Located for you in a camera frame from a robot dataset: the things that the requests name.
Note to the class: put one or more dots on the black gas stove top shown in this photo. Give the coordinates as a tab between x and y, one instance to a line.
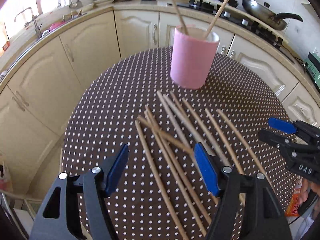
243	20

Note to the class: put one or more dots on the stainless kitchen sink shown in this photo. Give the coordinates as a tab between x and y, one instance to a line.
26	43

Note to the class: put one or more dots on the pink utensil cup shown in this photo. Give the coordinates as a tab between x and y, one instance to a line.
192	56

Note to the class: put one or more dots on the steel wok black handle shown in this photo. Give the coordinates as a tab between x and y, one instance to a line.
263	13

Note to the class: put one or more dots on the green countertop appliance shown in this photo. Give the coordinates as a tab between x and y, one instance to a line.
312	67

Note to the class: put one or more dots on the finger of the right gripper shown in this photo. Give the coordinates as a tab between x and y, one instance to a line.
283	144
284	126

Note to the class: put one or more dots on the chrome sink faucet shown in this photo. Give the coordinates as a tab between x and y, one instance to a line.
33	20

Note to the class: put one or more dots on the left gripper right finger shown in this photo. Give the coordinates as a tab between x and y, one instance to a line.
263	217

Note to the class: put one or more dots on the wooden chopstick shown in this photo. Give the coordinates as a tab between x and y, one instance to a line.
166	136
180	164
213	22
225	141
196	134
176	125
245	143
159	182
192	119
182	22
175	177

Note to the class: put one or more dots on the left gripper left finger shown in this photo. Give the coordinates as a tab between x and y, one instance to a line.
59	215

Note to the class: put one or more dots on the cream lower kitchen cabinets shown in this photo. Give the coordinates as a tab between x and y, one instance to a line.
42	88

